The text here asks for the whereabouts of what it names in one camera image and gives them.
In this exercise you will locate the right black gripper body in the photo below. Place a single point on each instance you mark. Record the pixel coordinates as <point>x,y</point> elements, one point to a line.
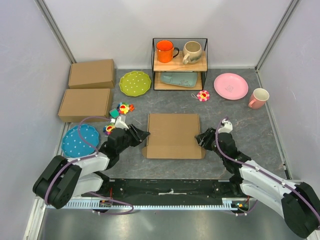
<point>218,152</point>

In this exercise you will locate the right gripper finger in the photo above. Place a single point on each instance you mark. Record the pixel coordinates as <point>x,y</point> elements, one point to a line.
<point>205,141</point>
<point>208,134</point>

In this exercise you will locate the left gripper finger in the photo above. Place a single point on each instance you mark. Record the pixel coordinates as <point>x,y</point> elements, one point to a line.
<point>132,134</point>
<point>141,135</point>

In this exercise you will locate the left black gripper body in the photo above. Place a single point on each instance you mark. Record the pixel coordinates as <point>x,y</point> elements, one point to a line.
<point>129,140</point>

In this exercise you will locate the brown cardboard box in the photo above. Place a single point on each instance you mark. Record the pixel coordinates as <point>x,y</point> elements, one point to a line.
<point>173,136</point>

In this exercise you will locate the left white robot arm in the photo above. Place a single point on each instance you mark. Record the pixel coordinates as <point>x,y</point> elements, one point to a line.
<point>64,178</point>

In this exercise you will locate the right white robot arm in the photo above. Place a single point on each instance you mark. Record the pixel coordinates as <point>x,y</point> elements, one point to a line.
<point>297,203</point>

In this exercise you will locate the front folded cardboard box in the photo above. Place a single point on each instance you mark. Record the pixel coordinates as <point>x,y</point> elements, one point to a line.
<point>78,104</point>

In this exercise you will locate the folded cardboard box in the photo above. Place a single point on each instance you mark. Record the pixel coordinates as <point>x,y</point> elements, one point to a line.
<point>98,74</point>
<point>78,104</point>

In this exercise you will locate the rear folded cardboard box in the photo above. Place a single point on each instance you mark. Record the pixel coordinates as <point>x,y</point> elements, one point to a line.
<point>98,74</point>

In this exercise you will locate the small rainbow flower plush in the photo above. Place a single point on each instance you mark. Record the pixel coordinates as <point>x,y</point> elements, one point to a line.
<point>107,130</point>

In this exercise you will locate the rainbow flower plush toy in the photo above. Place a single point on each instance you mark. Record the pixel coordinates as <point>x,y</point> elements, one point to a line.
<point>123,108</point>

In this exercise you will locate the green dotted plate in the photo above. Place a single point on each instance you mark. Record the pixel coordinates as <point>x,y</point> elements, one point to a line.
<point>135,83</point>

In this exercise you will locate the blue dotted plate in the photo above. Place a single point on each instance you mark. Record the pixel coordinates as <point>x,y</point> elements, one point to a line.
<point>74,147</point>

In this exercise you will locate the pink plate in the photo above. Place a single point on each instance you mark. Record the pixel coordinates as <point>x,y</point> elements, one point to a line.
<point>231,86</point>

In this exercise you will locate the pink mug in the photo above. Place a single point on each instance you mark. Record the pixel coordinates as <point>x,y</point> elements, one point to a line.
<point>258,98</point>

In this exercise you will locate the teal rectangular dish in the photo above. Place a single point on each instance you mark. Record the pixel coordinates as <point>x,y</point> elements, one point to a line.
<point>183,79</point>

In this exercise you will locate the orange mug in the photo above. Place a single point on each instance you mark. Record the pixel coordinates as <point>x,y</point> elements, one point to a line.
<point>166,51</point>

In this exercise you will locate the beige ceramic mug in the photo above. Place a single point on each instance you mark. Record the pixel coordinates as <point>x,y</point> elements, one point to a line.
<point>192,52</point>

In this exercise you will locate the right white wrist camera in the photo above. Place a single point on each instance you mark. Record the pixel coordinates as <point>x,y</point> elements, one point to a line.
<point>225,126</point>

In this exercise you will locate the pink flower plush keychain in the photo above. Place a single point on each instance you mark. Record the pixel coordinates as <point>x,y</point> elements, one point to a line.
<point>201,96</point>

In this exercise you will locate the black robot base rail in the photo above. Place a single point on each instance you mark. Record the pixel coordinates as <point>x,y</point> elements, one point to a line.
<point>124,187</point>

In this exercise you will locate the white slotted cable duct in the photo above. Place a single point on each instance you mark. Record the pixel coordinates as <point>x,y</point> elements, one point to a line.
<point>88,203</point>

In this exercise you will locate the black wire wooden shelf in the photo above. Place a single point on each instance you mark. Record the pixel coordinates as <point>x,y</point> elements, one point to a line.
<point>176,66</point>

